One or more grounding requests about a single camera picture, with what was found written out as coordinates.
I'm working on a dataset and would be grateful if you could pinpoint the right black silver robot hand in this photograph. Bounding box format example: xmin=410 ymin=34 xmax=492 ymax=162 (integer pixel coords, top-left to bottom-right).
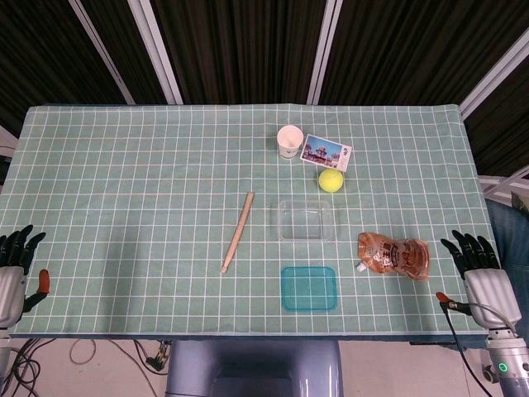
xmin=435 ymin=229 xmax=523 ymax=331

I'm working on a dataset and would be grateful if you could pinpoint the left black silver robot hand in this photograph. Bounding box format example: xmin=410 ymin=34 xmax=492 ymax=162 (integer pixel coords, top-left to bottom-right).
xmin=0 ymin=225 xmax=51 ymax=330

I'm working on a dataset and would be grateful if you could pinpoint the teal container lid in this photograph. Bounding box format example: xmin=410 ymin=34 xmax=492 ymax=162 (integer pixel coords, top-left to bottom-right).
xmin=280 ymin=265 xmax=340 ymax=313

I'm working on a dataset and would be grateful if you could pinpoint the clear plastic container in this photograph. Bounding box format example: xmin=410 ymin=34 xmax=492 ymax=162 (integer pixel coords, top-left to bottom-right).
xmin=277 ymin=198 xmax=336 ymax=242

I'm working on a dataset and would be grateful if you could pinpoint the person in blue jeans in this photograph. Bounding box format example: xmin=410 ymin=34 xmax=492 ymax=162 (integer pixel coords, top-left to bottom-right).
xmin=485 ymin=197 xmax=529 ymax=270

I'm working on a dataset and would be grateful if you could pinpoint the orange sauce pouch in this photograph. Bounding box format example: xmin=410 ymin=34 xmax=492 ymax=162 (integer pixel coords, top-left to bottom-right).
xmin=355 ymin=232 xmax=431 ymax=284

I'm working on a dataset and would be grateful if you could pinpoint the green checkered tablecloth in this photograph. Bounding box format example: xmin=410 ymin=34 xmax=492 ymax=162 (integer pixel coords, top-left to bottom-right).
xmin=0 ymin=103 xmax=517 ymax=337

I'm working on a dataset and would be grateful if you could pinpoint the black power plug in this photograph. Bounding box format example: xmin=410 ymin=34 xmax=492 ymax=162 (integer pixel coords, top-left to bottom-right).
xmin=145 ymin=341 xmax=173 ymax=372

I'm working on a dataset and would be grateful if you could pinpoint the yellow tennis ball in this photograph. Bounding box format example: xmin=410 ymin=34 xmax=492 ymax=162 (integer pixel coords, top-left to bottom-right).
xmin=317 ymin=168 xmax=346 ymax=194

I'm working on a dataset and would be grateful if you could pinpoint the postcard with building photo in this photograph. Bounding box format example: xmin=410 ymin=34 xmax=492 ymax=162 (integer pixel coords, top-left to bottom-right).
xmin=299 ymin=133 xmax=354 ymax=172

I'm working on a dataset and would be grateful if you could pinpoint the wooden stick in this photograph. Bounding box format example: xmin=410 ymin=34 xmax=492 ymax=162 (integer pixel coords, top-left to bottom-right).
xmin=219 ymin=191 xmax=255 ymax=275

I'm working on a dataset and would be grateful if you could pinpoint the blue-grey robot torso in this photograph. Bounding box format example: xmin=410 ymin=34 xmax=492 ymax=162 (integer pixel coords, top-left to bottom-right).
xmin=164 ymin=339 xmax=346 ymax=397

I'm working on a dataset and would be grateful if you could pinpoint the white paper cup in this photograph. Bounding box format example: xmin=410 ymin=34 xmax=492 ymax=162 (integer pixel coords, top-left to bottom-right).
xmin=277 ymin=125 xmax=304 ymax=160

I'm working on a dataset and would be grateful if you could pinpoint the black pleated curtain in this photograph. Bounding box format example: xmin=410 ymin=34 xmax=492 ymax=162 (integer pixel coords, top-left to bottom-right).
xmin=0 ymin=0 xmax=529 ymax=177

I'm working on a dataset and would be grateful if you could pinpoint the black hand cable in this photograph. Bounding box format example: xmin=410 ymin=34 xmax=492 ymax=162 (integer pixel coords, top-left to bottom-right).
xmin=439 ymin=300 xmax=520 ymax=397

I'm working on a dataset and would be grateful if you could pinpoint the black floor cable bundle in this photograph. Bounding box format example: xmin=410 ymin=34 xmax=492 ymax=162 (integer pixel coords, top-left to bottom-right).
xmin=0 ymin=337 xmax=53 ymax=397

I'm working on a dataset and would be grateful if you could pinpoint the white metal frame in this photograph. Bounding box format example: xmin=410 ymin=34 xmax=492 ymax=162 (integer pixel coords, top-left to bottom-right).
xmin=479 ymin=165 xmax=529 ymax=204

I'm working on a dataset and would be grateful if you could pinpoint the white metal post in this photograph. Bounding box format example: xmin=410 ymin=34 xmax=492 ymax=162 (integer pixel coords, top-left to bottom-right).
xmin=126 ymin=0 xmax=184 ymax=105
xmin=306 ymin=0 xmax=345 ymax=105
xmin=458 ymin=27 xmax=529 ymax=121
xmin=68 ymin=0 xmax=136 ymax=105

